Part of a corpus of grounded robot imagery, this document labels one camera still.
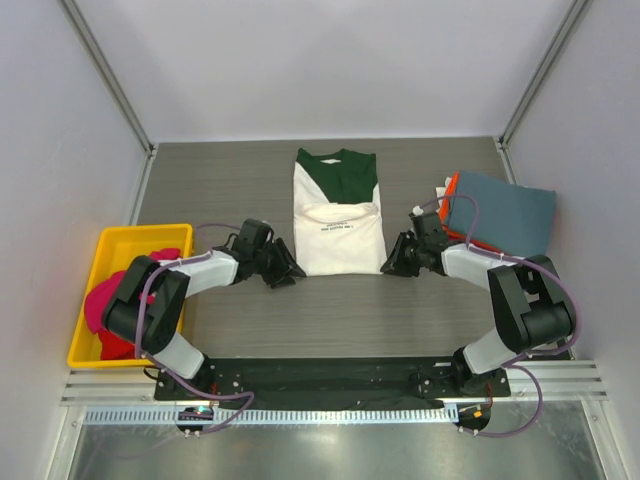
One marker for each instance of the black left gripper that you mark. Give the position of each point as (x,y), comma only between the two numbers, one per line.
(282,277)

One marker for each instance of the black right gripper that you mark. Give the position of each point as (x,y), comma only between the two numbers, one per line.
(411,252)

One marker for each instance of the white and green t-shirt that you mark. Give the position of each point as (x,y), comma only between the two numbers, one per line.
(337,214)

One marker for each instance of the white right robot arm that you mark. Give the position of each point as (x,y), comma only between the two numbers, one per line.
(531,307)

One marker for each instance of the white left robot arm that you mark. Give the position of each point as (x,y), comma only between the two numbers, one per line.
(146,305)

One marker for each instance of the orange folded t-shirt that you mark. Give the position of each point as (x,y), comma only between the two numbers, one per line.
(445,207)

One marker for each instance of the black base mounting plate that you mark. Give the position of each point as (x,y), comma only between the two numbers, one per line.
(427,377)

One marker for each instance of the blue-grey folded t-shirt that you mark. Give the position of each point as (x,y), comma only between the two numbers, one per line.
(504,217)

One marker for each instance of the yellow plastic bin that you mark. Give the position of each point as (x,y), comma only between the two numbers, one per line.
(116,249)

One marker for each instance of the magenta t-shirt in bin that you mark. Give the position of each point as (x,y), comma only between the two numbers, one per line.
(96,301)

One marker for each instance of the red t-shirt in bin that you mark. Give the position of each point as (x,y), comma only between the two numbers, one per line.
(114,348)

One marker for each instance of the slotted cable duct rail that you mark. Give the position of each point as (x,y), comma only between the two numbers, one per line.
(199,415)

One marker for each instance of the right aluminium frame post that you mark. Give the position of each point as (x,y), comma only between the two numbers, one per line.
(560,39)

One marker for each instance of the aluminium frame post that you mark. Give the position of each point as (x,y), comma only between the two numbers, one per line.
(101,64)
(560,39)

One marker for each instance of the left aluminium frame post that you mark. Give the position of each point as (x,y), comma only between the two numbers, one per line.
(101,64)

